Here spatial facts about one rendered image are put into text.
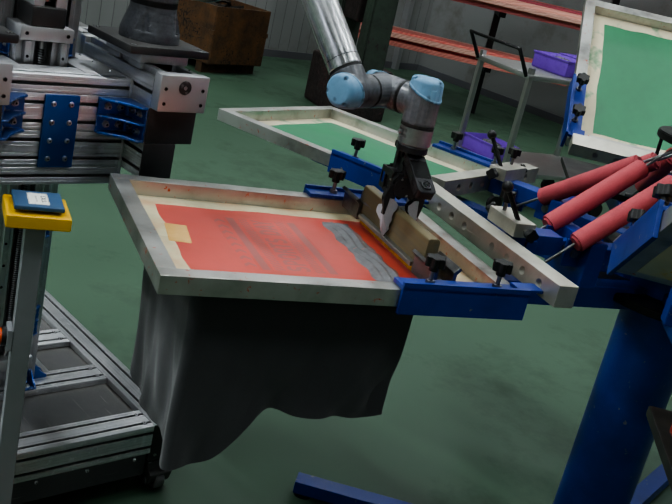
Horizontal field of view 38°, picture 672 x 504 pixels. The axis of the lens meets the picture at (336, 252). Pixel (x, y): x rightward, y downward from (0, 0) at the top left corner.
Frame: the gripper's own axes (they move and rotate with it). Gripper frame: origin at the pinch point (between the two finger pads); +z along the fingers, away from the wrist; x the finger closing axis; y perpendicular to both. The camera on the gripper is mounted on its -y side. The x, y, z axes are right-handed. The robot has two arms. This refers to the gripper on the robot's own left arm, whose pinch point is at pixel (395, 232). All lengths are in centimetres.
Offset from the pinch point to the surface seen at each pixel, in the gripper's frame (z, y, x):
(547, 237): -3.0, -2.9, -39.3
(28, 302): 26, 10, 77
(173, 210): 5, 17, 47
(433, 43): 34, 677, -361
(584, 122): -17, 78, -102
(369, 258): 4.7, -5.6, 7.8
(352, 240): 4.6, 4.9, 7.7
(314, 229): 5.2, 12.1, 14.5
